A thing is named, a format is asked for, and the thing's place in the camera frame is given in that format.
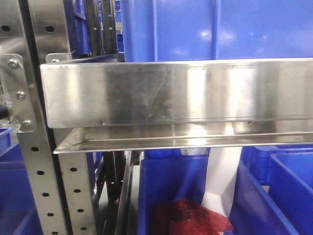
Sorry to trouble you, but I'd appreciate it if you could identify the stainless steel shelf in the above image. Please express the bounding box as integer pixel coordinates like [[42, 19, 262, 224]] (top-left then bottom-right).
[[41, 58, 313, 154]]

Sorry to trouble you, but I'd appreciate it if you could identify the blue plastic bin lower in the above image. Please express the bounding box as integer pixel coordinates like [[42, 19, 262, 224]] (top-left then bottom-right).
[[137, 149, 300, 235]]

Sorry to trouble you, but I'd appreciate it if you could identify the blue plastic bin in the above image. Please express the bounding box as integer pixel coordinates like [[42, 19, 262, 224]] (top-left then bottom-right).
[[137, 149, 300, 235], [121, 0, 313, 62]]

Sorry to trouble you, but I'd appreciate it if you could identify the blue plastic bin upper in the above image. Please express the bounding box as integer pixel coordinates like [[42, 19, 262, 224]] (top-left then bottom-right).
[[121, 0, 313, 62]]

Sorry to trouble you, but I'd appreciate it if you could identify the red mesh bag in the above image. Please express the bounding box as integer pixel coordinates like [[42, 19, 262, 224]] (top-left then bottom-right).
[[150, 198, 234, 235]]

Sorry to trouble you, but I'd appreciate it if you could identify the blue bin right lower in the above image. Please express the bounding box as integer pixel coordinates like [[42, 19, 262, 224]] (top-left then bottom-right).
[[241, 144, 313, 235]]

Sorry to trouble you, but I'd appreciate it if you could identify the blue bin left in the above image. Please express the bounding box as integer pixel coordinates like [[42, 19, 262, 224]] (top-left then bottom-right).
[[0, 127, 43, 235]]

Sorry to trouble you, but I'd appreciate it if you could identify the perforated steel upright post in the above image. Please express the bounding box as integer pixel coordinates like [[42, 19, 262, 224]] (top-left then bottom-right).
[[0, 0, 97, 235]]

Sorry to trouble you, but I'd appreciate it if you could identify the steel mounting bracket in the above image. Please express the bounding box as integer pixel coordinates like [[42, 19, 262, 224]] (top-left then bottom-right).
[[0, 53, 37, 133]]

